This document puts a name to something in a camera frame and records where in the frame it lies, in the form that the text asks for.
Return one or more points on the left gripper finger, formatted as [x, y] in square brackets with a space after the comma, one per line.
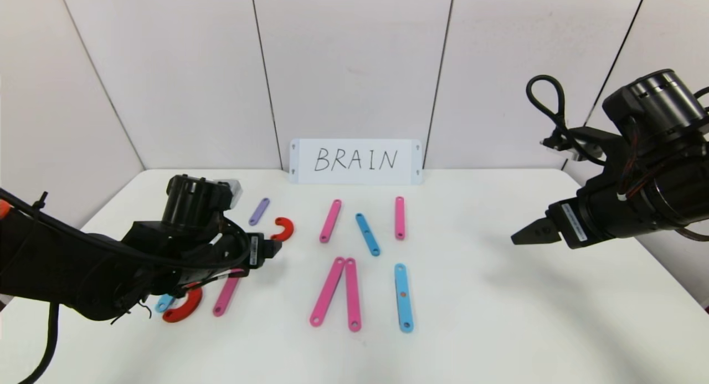
[273, 249]

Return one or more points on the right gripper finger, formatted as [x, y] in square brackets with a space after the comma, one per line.
[540, 233]

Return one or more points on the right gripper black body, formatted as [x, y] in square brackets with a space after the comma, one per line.
[570, 224]

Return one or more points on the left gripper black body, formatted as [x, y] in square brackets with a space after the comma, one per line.
[256, 251]

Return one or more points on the small red plastic arc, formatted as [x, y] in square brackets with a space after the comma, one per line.
[288, 226]

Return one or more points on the short purple plastic bar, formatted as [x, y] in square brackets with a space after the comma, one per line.
[258, 211]

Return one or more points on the long pink plastic bar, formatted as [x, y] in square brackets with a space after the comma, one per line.
[327, 291]
[353, 293]
[330, 221]
[226, 296]

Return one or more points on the medium blue plastic bar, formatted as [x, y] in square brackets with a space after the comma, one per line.
[368, 234]

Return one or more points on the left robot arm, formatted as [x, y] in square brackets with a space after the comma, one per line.
[111, 262]

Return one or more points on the white BRAIN sign card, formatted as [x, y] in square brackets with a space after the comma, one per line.
[332, 176]

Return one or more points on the large red plastic arc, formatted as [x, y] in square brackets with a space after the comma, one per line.
[191, 309]

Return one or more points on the long blue plastic bar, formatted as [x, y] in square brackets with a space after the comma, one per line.
[164, 303]

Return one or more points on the short pink plastic bar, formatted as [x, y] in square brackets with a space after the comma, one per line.
[399, 218]

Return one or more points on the blue bar with orange underside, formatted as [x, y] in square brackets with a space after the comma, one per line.
[404, 309]

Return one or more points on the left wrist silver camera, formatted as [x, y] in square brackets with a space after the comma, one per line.
[234, 191]

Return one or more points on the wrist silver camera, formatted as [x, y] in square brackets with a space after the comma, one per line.
[576, 146]
[234, 191]

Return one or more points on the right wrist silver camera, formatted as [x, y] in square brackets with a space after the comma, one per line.
[576, 146]

